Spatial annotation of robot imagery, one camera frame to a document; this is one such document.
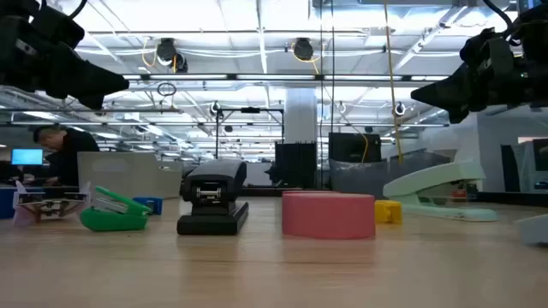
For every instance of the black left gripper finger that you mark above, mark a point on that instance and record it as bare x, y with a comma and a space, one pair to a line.
93, 102
85, 79

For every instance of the mint green stapler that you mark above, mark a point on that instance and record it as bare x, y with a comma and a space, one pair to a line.
428, 177

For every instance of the yellow staple remover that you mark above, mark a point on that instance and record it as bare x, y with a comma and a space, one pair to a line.
387, 211

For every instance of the blue staple remover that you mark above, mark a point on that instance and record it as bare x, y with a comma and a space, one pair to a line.
154, 205

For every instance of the dark blue tape roll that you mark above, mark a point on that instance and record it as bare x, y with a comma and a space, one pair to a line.
6, 205

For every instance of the grey-blue staple remover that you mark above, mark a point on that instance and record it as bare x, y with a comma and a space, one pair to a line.
535, 229

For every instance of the black stapler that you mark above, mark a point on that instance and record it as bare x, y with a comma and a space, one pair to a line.
214, 175

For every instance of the red tape roll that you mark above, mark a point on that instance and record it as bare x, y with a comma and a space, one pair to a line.
308, 192

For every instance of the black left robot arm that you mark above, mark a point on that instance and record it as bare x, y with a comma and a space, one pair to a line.
25, 17

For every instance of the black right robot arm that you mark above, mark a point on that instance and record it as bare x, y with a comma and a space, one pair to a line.
535, 30

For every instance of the lilac staple remover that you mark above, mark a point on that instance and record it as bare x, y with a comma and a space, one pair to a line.
51, 204

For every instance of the pink tape roll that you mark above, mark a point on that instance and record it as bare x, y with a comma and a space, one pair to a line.
329, 216

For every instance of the person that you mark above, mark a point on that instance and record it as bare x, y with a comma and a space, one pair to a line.
73, 158

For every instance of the light grey plastic bin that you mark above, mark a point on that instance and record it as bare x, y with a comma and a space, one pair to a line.
124, 171

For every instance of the large computer monitor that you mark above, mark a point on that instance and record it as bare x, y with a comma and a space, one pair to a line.
535, 2

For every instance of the black screen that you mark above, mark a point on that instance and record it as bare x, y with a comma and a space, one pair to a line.
354, 147

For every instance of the dark translucent plastic bin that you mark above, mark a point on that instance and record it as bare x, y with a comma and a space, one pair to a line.
355, 177

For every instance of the white pillar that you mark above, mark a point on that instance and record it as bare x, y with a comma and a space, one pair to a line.
300, 115

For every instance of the black cabinet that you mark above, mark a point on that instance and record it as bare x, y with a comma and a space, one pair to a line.
295, 164

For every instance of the black rig frame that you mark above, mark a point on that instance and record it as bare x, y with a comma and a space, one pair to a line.
250, 110

